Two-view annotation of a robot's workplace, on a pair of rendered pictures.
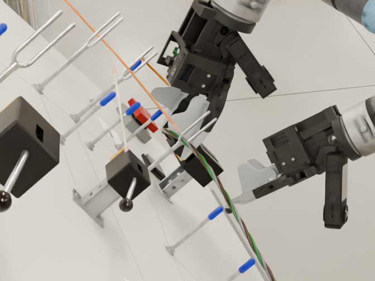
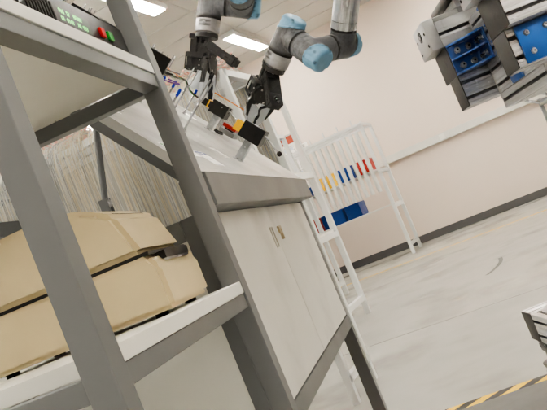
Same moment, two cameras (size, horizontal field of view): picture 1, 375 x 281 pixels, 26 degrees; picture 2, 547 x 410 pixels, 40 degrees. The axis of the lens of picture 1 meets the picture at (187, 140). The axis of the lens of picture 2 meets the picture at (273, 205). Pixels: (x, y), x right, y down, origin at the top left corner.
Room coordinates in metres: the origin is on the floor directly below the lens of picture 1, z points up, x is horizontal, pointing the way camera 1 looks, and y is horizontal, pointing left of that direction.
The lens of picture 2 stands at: (-1.00, -1.22, 0.69)
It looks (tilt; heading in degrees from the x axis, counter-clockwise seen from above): 3 degrees up; 31
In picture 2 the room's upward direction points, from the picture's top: 22 degrees counter-clockwise
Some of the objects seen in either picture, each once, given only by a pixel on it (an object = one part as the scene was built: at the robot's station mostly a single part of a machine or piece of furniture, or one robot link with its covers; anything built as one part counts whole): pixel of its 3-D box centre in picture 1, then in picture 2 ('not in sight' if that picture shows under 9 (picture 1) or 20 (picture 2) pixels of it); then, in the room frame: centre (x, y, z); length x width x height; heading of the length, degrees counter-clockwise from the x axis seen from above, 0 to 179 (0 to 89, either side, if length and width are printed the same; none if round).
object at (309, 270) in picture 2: not in sight; (308, 267); (0.91, -0.11, 0.60); 0.55 x 0.03 x 0.39; 20
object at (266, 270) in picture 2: not in sight; (270, 294); (0.39, -0.30, 0.60); 0.55 x 0.02 x 0.39; 20
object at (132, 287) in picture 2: not in sight; (84, 277); (-0.16, -0.36, 0.76); 0.30 x 0.21 x 0.20; 113
